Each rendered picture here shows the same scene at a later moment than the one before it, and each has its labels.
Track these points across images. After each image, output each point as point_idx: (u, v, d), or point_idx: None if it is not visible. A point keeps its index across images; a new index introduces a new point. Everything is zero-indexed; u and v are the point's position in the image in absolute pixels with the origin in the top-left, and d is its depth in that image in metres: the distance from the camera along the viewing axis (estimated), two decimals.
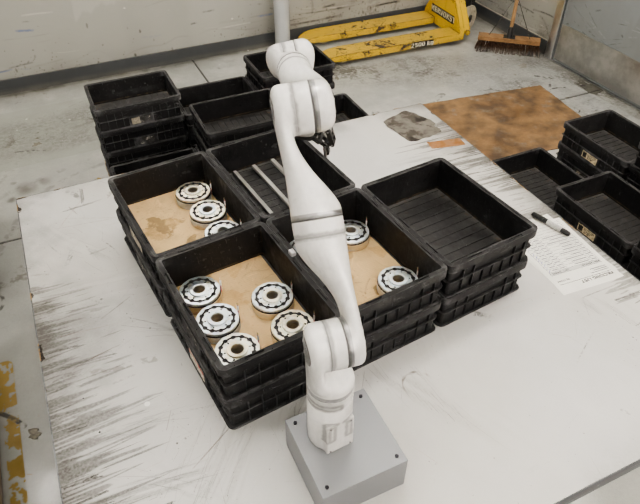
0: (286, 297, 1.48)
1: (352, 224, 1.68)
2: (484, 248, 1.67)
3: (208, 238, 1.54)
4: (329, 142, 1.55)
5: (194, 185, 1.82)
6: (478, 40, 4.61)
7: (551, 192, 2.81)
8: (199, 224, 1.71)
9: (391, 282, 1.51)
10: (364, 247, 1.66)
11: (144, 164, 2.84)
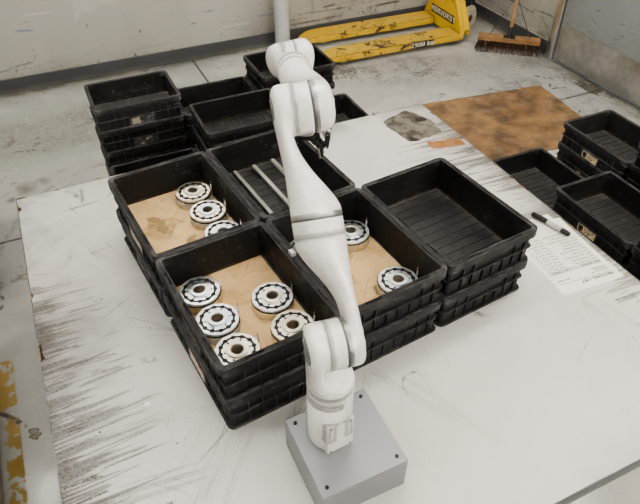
0: (286, 297, 1.48)
1: (352, 224, 1.68)
2: (484, 248, 1.67)
3: (208, 238, 1.54)
4: (323, 143, 1.56)
5: (194, 185, 1.82)
6: (478, 40, 4.61)
7: (551, 192, 2.81)
8: (199, 224, 1.71)
9: (391, 282, 1.51)
10: (364, 247, 1.66)
11: (144, 164, 2.84)
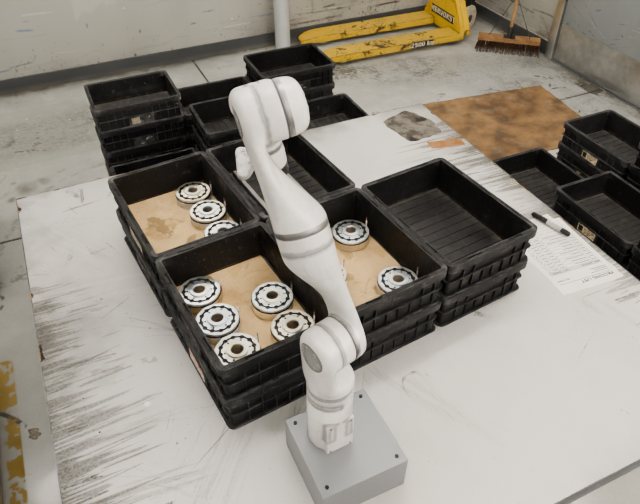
0: (286, 297, 1.48)
1: (352, 224, 1.68)
2: (484, 248, 1.67)
3: (208, 238, 1.54)
4: None
5: (194, 185, 1.82)
6: (478, 40, 4.61)
7: (551, 192, 2.81)
8: (199, 224, 1.71)
9: (391, 282, 1.51)
10: (364, 247, 1.66)
11: (144, 164, 2.84)
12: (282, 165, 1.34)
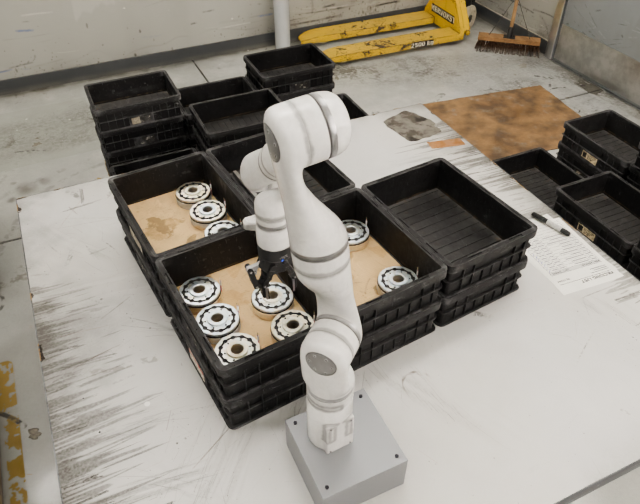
0: (286, 297, 1.48)
1: (352, 224, 1.68)
2: (484, 248, 1.67)
3: (208, 238, 1.54)
4: (261, 287, 1.31)
5: (194, 185, 1.82)
6: (478, 40, 4.61)
7: (551, 192, 2.81)
8: (199, 224, 1.71)
9: (391, 282, 1.51)
10: (364, 247, 1.66)
11: (144, 164, 2.84)
12: (267, 248, 1.22)
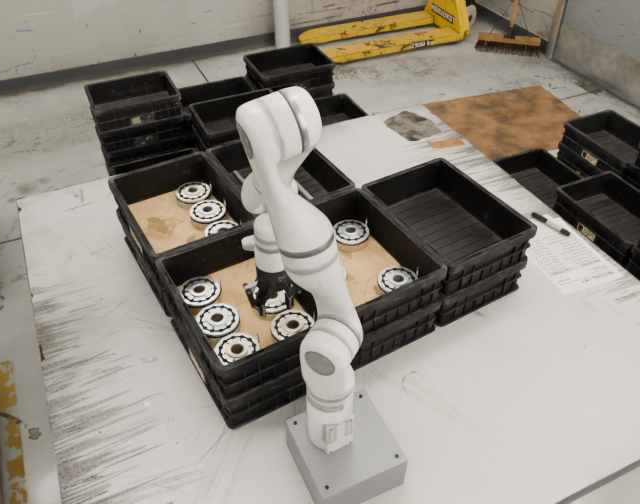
0: None
1: (352, 224, 1.68)
2: (484, 248, 1.67)
3: (208, 238, 1.54)
4: (258, 306, 1.33)
5: (194, 185, 1.82)
6: (478, 40, 4.61)
7: (551, 192, 2.81)
8: (199, 224, 1.71)
9: (391, 282, 1.51)
10: (364, 247, 1.66)
11: (144, 164, 2.84)
12: (265, 269, 1.24)
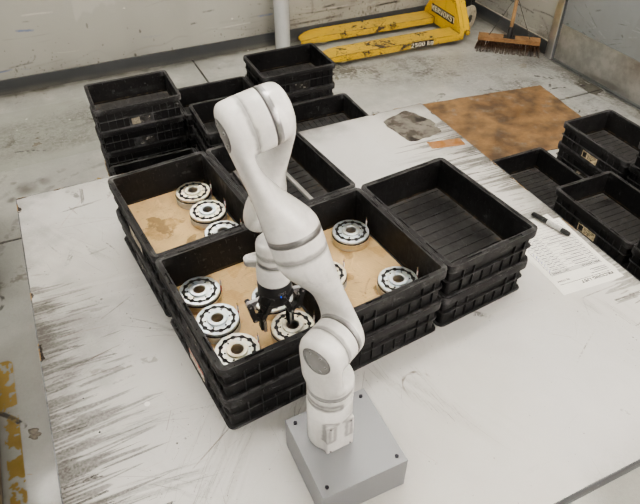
0: None
1: (352, 224, 1.68)
2: (484, 248, 1.67)
3: (208, 238, 1.54)
4: (260, 321, 1.36)
5: (194, 185, 1.82)
6: (478, 40, 4.61)
7: (551, 192, 2.81)
8: (199, 224, 1.71)
9: (391, 282, 1.51)
10: (364, 247, 1.66)
11: (144, 164, 2.84)
12: (266, 286, 1.27)
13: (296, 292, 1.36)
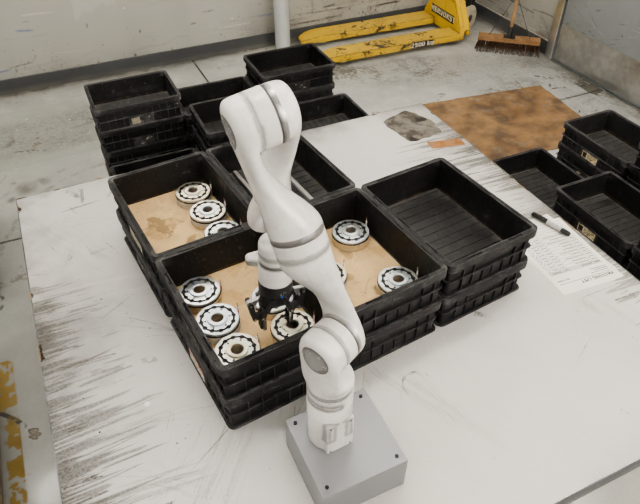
0: None
1: (352, 224, 1.68)
2: (484, 248, 1.67)
3: (208, 238, 1.54)
4: (259, 319, 1.37)
5: (194, 185, 1.82)
6: (478, 40, 4.61)
7: (551, 192, 2.81)
8: (199, 224, 1.71)
9: (391, 282, 1.51)
10: (364, 247, 1.66)
11: (144, 164, 2.84)
12: (267, 286, 1.28)
13: (296, 292, 1.36)
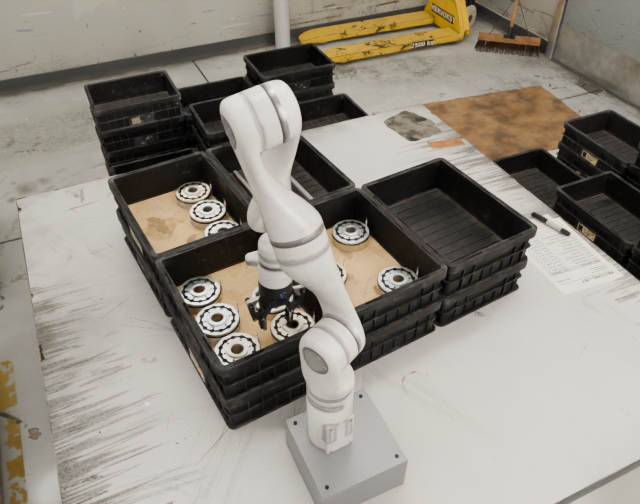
0: None
1: (352, 224, 1.68)
2: (484, 248, 1.67)
3: (208, 238, 1.54)
4: (259, 319, 1.37)
5: (194, 185, 1.82)
6: (478, 40, 4.61)
7: (551, 192, 2.81)
8: (199, 224, 1.71)
9: (391, 282, 1.51)
10: (364, 247, 1.66)
11: (144, 164, 2.84)
12: (267, 286, 1.28)
13: (296, 292, 1.36)
